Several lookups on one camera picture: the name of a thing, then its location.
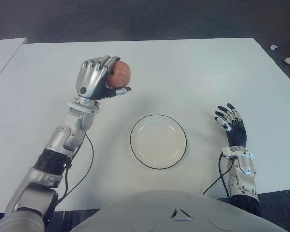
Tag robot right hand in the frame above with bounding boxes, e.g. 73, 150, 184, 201
214, 103, 247, 147

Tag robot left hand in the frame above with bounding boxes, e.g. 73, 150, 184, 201
75, 55, 133, 100

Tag red yellow apple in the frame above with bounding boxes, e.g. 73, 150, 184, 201
105, 60, 132, 88

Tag white plate black rim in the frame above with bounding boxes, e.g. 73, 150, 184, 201
130, 114, 187, 170

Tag adjacent white table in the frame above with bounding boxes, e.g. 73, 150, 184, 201
0, 37, 28, 87

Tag grey robot torso shell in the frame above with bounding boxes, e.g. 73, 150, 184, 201
71, 190, 290, 232

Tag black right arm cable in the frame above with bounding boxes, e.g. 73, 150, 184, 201
202, 154, 232, 199

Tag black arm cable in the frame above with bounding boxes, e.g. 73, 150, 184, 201
57, 134, 94, 206
202, 154, 232, 199

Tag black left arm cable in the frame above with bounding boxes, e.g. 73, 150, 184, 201
57, 134, 94, 206

